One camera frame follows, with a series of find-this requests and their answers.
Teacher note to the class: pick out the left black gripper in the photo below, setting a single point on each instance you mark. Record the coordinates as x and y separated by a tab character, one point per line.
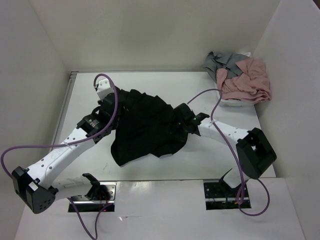
100	102

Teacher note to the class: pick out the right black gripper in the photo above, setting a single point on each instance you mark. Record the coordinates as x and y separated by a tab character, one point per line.
174	120

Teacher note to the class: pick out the black pleated skirt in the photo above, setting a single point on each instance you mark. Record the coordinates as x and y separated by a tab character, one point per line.
144	127

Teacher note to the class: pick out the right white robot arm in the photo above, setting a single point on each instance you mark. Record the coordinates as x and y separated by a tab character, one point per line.
251	147

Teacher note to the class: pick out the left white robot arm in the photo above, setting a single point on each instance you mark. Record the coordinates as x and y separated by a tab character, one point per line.
37	186

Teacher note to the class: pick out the white laundry basket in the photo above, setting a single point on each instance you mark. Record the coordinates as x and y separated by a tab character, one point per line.
232	102

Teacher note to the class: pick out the grey skirt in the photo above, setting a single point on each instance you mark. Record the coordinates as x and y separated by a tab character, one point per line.
210	66

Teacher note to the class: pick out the pink skirt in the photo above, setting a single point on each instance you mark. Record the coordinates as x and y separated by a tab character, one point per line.
251	86

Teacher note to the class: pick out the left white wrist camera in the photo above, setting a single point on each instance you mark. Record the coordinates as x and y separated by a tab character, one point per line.
103	88

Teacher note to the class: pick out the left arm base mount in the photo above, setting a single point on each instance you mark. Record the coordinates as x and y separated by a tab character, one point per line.
95	200

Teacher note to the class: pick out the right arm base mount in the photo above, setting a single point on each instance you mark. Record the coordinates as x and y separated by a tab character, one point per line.
219	197

